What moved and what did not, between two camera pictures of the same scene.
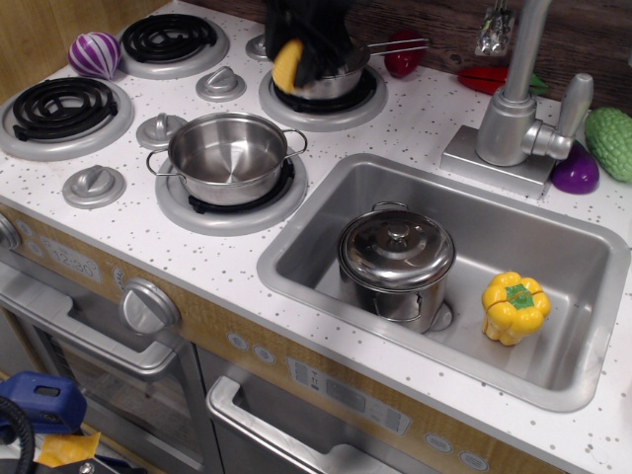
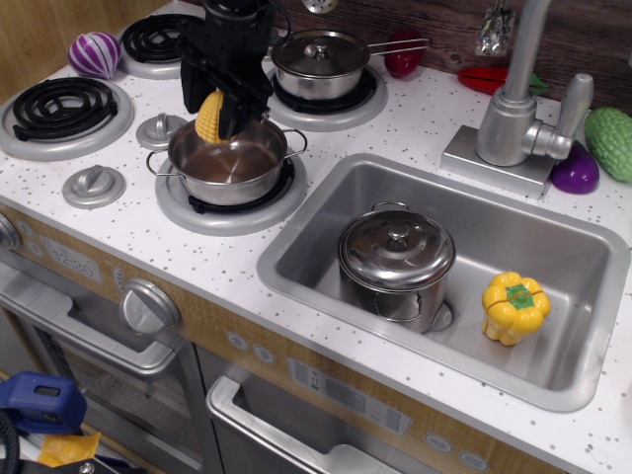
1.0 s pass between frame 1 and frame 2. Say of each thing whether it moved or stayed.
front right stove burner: stayed
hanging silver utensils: stayed
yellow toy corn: moved
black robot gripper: moved
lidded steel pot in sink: stayed
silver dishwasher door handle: stayed
